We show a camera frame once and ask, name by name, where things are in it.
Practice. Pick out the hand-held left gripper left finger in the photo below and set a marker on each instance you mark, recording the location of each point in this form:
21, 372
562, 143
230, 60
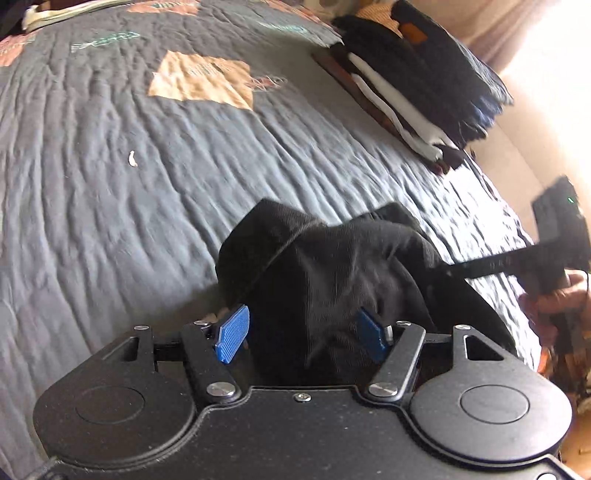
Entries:
233, 334

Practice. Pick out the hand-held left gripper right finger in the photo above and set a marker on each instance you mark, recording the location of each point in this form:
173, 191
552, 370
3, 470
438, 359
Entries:
371, 334

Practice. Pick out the blue printed quilt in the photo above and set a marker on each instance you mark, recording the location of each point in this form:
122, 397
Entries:
184, 161

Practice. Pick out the black denim jacket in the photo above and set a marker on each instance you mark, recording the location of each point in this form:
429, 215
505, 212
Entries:
332, 286

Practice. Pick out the stack of beige brown clothes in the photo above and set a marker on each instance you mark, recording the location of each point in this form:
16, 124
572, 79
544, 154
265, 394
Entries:
69, 11

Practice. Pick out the person's right hand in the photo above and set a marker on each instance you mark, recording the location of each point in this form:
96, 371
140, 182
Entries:
554, 304

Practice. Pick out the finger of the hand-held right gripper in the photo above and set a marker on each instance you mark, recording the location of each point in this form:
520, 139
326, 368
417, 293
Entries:
480, 267

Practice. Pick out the stack of dark folded clothes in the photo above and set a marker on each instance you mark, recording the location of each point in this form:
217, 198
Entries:
415, 78

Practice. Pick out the beige curtain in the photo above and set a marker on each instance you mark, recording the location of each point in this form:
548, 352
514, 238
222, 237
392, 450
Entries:
545, 92

